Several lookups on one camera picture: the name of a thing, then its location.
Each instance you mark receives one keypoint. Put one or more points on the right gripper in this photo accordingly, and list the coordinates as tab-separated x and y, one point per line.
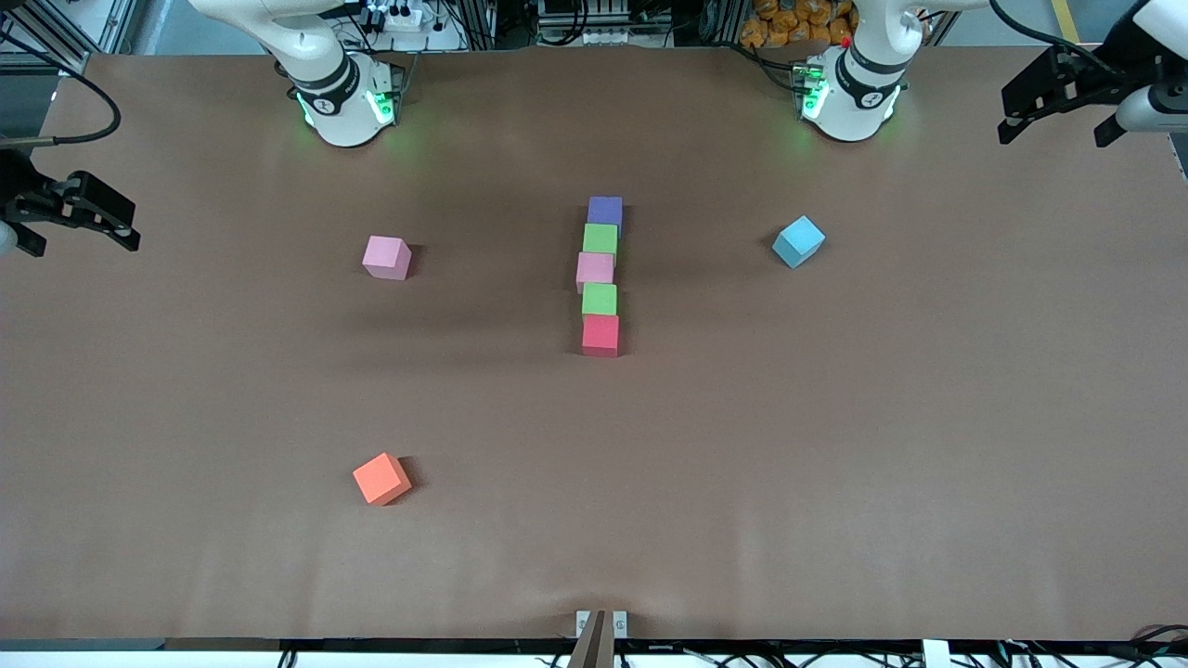
19	190

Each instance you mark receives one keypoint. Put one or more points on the grey equipment box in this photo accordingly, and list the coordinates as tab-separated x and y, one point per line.
603	23

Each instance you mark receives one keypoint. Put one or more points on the green foam cube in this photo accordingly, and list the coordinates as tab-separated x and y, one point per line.
599	299
600	239

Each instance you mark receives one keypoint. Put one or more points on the purple foam cube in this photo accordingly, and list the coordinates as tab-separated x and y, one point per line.
605	211

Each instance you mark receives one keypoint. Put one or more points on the white power strip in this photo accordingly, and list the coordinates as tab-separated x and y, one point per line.
401	17

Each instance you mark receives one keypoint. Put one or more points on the red foam cube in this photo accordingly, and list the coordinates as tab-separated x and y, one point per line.
600	336

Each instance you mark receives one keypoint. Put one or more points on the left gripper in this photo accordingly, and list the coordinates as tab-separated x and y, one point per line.
1093	82

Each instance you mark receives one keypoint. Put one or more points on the small white box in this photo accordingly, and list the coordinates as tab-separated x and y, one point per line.
936	655

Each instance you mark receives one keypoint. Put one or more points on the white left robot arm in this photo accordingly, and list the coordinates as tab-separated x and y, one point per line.
849	102

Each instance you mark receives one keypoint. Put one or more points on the metal table edge bracket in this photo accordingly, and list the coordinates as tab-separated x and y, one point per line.
620	623

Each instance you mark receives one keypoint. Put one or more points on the aluminium frame profile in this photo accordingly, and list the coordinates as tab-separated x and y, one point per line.
74	60

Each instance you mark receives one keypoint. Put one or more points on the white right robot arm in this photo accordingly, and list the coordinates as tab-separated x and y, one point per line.
339	102

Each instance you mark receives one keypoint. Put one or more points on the pink foam cube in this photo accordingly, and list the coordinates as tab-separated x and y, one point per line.
385	258
595	269

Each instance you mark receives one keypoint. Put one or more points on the blue foam cube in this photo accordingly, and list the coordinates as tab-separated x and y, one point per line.
798	242

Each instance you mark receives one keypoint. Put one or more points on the bag of orange snacks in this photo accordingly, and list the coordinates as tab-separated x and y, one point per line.
789	23

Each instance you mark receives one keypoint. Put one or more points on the orange foam cube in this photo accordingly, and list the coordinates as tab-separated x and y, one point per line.
380	480

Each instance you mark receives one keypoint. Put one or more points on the table cover sheet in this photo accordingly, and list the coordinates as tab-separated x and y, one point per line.
594	464

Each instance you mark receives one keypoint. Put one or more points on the brown wedge post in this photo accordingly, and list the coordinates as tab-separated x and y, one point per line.
592	649

